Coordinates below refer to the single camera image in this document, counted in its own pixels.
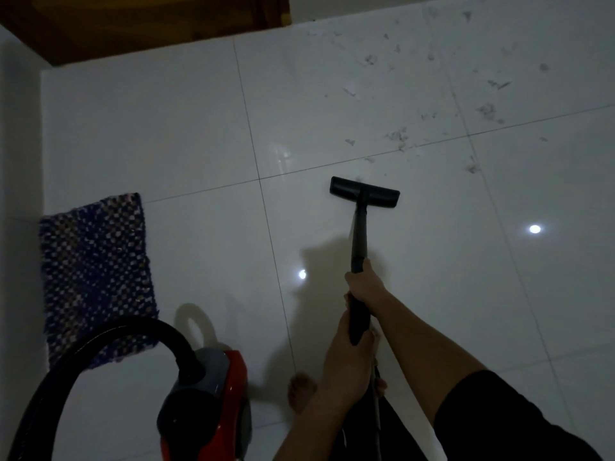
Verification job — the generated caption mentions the person's right hand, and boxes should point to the person's right hand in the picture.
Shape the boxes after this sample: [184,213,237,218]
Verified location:
[343,257,390,318]

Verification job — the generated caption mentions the person's left hand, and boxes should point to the person's left hand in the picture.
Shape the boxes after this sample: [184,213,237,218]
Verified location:
[322,308,378,395]

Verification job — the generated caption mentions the black vacuum wand with nozzle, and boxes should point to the black vacuum wand with nozzle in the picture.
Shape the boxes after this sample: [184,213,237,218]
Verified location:
[330,176,401,346]

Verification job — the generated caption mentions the person's left forearm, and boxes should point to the person's left forearm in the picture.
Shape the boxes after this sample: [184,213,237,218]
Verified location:
[272,383,370,461]

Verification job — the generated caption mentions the person's right forearm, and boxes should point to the person's right forearm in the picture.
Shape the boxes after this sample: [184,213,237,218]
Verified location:
[371,289,488,418]

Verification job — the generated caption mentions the person's left foot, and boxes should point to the person's left foot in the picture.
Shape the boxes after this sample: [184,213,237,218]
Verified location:
[287,372,319,415]

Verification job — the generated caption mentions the black trousers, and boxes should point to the black trousers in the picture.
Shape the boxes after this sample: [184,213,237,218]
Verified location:
[336,392,429,461]

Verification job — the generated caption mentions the scattered dust and hair debris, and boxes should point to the scattered dust and hair debris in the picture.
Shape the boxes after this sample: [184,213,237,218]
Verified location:
[307,7,553,175]

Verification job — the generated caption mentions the black shirt sleeve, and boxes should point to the black shirt sleeve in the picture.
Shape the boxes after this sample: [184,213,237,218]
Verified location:
[434,369,604,461]

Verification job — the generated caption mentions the red canister vacuum cleaner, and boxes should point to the red canister vacuum cleaner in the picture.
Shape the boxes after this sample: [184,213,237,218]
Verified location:
[157,348,254,461]

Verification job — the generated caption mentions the blue woven floor mat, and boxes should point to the blue woven floor mat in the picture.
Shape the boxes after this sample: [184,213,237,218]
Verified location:
[39,192,160,373]

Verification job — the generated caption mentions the brown wooden door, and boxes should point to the brown wooden door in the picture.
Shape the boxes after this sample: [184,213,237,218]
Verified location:
[0,0,292,67]

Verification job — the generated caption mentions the grey vacuum handle tube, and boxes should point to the grey vacuum handle tube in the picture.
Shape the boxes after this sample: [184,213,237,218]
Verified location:
[367,361,386,461]

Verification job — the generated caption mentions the black vacuum hose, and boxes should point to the black vacuum hose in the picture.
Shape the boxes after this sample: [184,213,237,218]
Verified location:
[0,316,202,461]

